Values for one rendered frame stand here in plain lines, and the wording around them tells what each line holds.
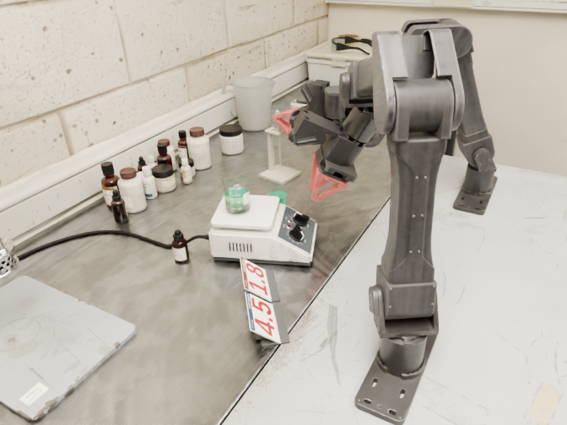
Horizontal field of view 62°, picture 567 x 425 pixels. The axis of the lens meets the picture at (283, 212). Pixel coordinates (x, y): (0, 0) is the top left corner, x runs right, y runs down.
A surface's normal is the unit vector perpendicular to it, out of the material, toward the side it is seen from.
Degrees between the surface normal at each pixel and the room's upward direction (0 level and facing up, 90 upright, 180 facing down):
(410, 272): 81
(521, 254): 0
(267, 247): 90
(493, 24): 90
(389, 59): 42
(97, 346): 0
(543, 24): 90
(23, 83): 90
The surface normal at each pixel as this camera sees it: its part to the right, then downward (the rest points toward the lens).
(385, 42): 0.03, -0.30
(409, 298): 0.06, 0.36
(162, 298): -0.03, -0.86
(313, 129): 0.06, 0.62
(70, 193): 0.87, 0.23
